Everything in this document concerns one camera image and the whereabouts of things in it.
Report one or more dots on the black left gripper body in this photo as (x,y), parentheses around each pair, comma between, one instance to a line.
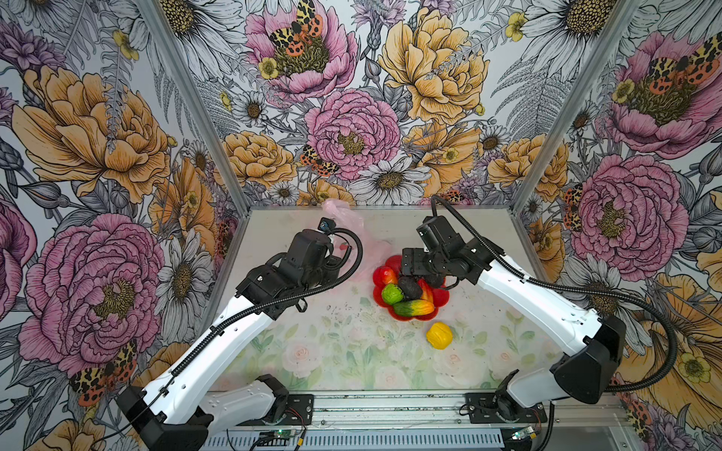
(323,275)

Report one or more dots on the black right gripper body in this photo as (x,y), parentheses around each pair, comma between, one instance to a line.
(427,263)

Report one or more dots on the dark brown toy avocado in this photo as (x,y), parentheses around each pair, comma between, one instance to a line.
(410,288)

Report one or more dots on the pink plastic bag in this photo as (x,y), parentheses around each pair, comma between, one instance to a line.
(375,250)

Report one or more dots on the yellow toy fruit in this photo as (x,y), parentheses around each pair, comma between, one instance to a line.
(440,336)

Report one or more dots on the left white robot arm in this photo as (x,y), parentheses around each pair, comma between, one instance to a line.
(176,410)

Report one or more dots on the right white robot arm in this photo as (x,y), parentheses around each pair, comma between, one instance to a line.
(591,346)

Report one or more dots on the orange red toy fruit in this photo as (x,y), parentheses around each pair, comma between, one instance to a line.
(427,292)

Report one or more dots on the red flower-shaped plate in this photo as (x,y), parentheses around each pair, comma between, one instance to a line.
(441,296)

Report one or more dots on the green yellow toy mango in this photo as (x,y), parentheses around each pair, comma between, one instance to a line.
(414,308)

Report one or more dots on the red toy apple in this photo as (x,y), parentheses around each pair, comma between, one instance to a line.
(384,276)

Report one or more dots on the green toy lime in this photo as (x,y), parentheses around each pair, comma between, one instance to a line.
(392,294)

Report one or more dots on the green circuit board left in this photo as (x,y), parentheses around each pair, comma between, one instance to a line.
(279,435)

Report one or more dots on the green circuit board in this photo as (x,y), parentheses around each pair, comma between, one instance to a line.
(279,435)
(527,433)

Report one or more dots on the green circuit board right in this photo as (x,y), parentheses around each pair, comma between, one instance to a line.
(527,433)

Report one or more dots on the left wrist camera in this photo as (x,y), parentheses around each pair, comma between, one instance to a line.
(327,225)

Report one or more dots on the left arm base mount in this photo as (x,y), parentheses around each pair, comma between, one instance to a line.
(298,411)

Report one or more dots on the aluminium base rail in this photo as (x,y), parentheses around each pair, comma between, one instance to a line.
(430,420)

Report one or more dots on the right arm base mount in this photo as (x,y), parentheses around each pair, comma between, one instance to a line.
(487,408)

